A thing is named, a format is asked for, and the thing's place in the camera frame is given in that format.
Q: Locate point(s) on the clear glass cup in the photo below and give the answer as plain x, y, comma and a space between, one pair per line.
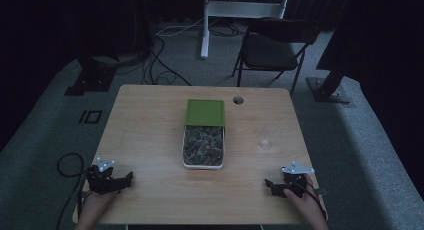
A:
269, 136

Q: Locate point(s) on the black stand base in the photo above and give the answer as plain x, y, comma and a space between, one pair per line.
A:
91, 78

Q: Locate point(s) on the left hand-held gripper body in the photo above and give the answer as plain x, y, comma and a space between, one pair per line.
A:
100, 181

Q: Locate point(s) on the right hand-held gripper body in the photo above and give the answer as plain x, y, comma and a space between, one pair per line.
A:
295, 180

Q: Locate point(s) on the white tray of dried leaves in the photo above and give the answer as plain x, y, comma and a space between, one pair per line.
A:
203, 148

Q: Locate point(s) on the person's right hand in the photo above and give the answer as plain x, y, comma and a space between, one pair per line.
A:
305, 203

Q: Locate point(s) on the white metal stand frame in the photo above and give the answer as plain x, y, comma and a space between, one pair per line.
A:
233, 9

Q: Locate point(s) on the person's left hand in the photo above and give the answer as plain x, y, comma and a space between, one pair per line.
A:
96, 203

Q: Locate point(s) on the black stand with base plate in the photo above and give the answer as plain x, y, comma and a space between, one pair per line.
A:
328, 86

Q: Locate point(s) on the green box sleeve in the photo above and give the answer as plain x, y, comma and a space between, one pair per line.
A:
205, 112

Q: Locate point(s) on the black folding chair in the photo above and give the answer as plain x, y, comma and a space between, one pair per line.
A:
271, 51

